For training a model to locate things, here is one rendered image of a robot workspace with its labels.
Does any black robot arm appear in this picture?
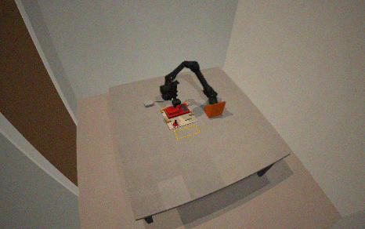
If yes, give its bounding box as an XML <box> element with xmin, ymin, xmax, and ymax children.
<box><xmin>160</xmin><ymin>60</ymin><xmax>218</xmax><ymax>104</ymax></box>

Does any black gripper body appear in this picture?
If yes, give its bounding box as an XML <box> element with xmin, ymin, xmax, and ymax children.
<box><xmin>170</xmin><ymin>90</ymin><xmax>181</xmax><ymax>106</ymax></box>

